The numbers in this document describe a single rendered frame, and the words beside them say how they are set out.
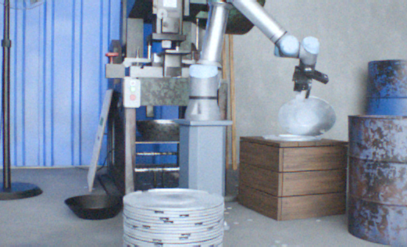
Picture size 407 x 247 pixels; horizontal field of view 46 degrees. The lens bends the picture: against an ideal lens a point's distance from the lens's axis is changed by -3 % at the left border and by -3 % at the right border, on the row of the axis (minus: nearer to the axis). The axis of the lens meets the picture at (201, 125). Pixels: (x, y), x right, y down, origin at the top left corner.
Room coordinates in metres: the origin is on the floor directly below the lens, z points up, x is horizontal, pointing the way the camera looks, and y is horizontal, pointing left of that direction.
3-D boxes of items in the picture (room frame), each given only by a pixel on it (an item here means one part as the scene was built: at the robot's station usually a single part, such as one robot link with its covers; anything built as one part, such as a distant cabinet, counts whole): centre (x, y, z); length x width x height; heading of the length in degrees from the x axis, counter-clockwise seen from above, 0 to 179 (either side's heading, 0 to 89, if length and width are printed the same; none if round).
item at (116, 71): (2.49, 0.44, 0.62); 0.10 x 0.06 x 0.20; 107
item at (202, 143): (2.07, -0.01, 0.23); 0.19 x 0.19 x 0.45; 24
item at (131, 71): (2.80, 0.20, 0.68); 0.45 x 0.30 x 0.06; 107
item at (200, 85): (2.08, -0.01, 0.62); 0.13 x 0.12 x 0.14; 174
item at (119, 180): (2.86, 0.50, 0.45); 0.92 x 0.12 x 0.90; 17
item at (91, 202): (2.23, 0.47, 0.04); 0.30 x 0.30 x 0.07
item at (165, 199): (1.43, 0.08, 0.25); 0.29 x 0.29 x 0.01
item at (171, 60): (2.64, 0.15, 0.72); 0.25 x 0.14 x 0.14; 17
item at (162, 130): (2.80, 0.20, 0.36); 0.34 x 0.34 x 0.10
